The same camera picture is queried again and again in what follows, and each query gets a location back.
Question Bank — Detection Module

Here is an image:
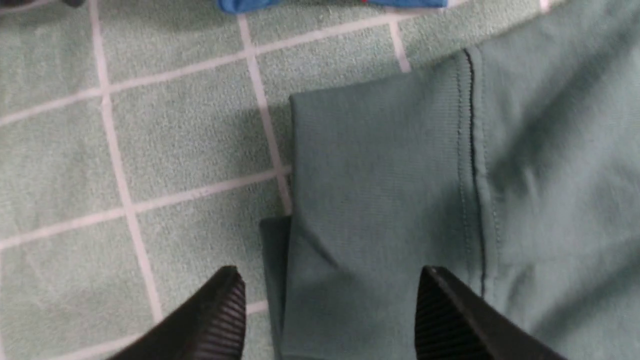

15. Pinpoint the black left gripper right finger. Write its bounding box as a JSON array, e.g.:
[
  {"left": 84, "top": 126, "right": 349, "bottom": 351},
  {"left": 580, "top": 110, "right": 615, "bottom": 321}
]
[{"left": 414, "top": 266, "right": 562, "bottom": 360}]

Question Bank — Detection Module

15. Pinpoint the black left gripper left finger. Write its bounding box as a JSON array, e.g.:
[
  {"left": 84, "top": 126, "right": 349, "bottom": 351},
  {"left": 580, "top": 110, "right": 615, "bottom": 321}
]
[{"left": 110, "top": 265, "right": 247, "bottom": 360}]

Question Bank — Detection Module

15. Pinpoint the green long-sleeved shirt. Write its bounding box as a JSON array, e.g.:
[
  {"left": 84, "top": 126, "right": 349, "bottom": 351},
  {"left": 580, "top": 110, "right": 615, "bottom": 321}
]
[{"left": 260, "top": 0, "right": 640, "bottom": 360}]

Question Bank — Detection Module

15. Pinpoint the green checkered tablecloth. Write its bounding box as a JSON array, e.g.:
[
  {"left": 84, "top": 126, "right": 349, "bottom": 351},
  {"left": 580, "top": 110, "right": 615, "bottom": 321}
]
[{"left": 1, "top": 0, "right": 552, "bottom": 360}]

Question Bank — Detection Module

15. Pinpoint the blue garment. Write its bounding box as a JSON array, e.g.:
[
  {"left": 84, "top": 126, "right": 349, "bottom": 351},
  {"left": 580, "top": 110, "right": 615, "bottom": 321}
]
[{"left": 213, "top": 0, "right": 456, "bottom": 15}]

